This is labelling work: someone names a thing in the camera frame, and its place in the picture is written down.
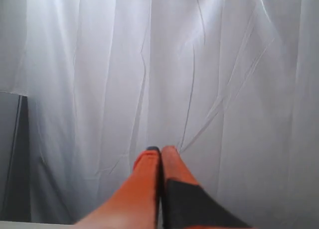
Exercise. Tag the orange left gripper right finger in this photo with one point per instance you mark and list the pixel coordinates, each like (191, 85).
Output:
(185, 204)

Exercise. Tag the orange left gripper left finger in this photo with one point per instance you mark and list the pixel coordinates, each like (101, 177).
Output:
(135, 205)

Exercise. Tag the white backdrop curtain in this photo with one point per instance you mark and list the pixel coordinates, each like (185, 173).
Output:
(233, 84)

